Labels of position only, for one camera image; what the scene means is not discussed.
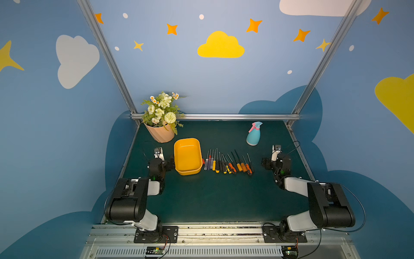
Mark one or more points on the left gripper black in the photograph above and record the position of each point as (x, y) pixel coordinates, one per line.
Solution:
(168, 163)

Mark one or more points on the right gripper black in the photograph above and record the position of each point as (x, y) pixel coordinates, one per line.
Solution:
(266, 163)

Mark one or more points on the yellow plastic storage box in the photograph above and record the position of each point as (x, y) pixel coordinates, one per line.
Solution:
(188, 156)

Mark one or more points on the yellow grid handle screwdriver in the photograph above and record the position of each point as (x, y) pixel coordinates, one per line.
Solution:
(237, 163)

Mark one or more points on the orange black handle screwdriver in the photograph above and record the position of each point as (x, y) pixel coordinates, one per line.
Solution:
(233, 169)

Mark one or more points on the clear handle tester screwdriver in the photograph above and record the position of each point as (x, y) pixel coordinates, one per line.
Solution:
(206, 165)

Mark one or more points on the black yellow handle screwdriver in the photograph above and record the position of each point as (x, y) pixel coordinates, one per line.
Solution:
(226, 165)

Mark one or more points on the small yellow handle screwdriver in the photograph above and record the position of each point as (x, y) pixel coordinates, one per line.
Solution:
(214, 160)

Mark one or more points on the large black handle screwdriver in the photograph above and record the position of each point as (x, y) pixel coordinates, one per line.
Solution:
(222, 164)

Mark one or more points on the black ribbed handle screwdriver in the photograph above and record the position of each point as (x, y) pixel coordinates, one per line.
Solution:
(217, 163)

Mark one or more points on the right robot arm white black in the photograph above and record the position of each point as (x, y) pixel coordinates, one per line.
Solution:
(328, 206)

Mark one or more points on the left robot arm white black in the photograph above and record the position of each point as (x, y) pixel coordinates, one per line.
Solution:
(128, 202)

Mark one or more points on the terracotta flower pot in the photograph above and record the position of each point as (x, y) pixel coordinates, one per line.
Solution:
(161, 134)

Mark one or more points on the teal spray bottle pink trigger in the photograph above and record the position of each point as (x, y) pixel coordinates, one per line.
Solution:
(254, 134)

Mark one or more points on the artificial white green flowers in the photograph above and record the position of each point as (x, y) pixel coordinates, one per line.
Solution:
(161, 111)

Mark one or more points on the left controller board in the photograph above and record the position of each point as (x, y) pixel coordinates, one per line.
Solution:
(155, 251)

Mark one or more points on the controller board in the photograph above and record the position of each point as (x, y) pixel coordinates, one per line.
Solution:
(289, 252)
(155, 251)

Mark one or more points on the right controller board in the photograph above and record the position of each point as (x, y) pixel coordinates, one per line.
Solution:
(289, 252)

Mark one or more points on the aluminium back frame bar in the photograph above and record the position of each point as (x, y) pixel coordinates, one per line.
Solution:
(238, 117)

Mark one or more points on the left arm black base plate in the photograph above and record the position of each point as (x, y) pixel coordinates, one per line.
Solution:
(162, 234)

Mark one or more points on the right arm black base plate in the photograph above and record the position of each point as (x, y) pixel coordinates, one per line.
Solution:
(276, 234)

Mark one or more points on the left aluminium frame post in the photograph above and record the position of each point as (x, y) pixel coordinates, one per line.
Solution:
(94, 25)

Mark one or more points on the aluminium frame post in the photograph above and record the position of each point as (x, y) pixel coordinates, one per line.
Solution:
(340, 33)
(94, 25)

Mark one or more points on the aluminium front rail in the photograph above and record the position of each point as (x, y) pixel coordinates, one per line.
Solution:
(229, 240)

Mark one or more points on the right aluminium frame post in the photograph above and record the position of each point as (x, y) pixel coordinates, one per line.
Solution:
(340, 33)

